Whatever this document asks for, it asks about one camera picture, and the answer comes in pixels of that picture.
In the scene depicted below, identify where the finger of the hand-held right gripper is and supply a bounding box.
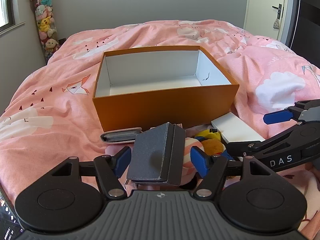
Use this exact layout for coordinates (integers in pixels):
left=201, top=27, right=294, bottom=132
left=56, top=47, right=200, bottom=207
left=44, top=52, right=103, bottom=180
left=263, top=99, right=320, bottom=126
left=226, top=126, right=302, bottom=157

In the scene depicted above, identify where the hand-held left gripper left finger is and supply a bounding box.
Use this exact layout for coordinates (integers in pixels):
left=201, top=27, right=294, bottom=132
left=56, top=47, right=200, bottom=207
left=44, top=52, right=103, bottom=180
left=51, top=146, right=132, bottom=200

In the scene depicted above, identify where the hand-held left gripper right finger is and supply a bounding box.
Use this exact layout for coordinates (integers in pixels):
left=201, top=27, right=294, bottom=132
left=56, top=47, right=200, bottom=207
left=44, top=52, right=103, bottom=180
left=190, top=146, right=272, bottom=200

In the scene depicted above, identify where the white dog plush toy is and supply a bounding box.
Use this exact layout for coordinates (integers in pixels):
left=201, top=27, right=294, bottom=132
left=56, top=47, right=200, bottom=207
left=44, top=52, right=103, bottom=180
left=179, top=138, right=203, bottom=190

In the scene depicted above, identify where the orange yellow plush toy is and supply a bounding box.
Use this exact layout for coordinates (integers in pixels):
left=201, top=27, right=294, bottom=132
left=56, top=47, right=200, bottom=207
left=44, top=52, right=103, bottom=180
left=200, top=139, right=238, bottom=180

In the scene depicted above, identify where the white box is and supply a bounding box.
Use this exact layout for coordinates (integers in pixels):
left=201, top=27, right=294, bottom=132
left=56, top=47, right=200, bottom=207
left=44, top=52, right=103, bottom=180
left=211, top=112, right=266, bottom=160

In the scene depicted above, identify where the pink fabric pouch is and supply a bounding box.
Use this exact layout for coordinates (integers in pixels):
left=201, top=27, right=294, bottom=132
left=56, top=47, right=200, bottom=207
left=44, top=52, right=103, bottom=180
left=100, top=127, right=143, bottom=144

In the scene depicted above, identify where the small lidded gift box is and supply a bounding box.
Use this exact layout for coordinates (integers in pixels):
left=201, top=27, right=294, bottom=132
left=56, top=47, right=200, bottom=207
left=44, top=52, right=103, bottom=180
left=124, top=122, right=187, bottom=187

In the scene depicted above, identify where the yellow black plastic case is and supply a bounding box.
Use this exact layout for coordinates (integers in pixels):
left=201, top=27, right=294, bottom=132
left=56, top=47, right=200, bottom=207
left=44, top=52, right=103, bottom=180
left=194, top=128, right=222, bottom=142

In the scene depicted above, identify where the orange cardboard box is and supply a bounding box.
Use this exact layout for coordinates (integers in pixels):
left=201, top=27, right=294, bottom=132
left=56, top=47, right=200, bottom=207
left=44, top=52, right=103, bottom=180
left=92, top=45, right=240, bottom=133

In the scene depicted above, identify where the pink printed blanket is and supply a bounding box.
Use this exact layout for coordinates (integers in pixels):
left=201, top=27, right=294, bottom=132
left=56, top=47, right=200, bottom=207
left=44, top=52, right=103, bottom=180
left=0, top=19, right=320, bottom=233

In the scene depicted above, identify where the black wardrobe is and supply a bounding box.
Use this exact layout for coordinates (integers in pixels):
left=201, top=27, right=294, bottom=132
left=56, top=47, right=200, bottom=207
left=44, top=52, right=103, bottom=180
left=290, top=0, right=320, bottom=68

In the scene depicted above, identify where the white door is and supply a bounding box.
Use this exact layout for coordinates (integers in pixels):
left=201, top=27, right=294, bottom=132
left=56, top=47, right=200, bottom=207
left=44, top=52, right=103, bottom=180
left=244, top=0, right=290, bottom=42

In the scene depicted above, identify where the dark display screen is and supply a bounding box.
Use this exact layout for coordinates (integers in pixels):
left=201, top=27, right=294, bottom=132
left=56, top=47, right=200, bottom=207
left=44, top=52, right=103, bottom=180
left=0, top=192, right=23, bottom=240

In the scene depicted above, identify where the clear tube of plush toys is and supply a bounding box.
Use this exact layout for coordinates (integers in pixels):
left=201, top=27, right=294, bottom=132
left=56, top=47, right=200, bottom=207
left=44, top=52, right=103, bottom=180
left=30, top=0, right=60, bottom=63

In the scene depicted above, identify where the window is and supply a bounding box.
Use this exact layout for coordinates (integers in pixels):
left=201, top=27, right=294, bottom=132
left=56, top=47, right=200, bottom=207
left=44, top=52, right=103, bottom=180
left=0, top=0, right=25, bottom=33

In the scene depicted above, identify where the black door handle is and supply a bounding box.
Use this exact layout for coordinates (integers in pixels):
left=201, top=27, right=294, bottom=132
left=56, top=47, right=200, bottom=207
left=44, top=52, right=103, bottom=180
left=272, top=3, right=283, bottom=19

